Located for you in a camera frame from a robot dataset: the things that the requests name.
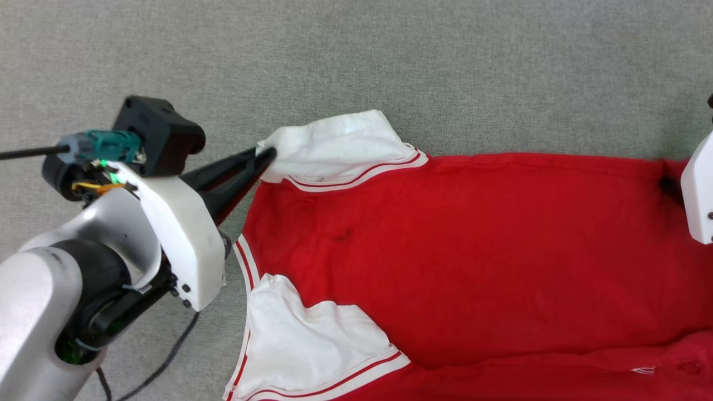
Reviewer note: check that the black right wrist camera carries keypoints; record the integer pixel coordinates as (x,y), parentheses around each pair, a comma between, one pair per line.
(711,108)

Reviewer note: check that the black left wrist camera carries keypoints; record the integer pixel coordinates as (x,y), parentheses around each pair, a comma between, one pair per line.
(161,133)

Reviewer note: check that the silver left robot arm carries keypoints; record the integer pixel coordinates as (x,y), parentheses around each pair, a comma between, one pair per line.
(33,301)

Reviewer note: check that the red shirt white sleeves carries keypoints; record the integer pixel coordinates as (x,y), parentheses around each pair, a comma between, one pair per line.
(473,250)

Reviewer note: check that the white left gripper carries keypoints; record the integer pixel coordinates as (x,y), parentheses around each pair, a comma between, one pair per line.
(189,239)

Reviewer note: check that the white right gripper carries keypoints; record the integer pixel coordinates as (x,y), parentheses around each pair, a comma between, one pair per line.
(701,195)

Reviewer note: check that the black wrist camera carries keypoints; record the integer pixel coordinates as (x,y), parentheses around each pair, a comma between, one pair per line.
(161,133)
(711,108)

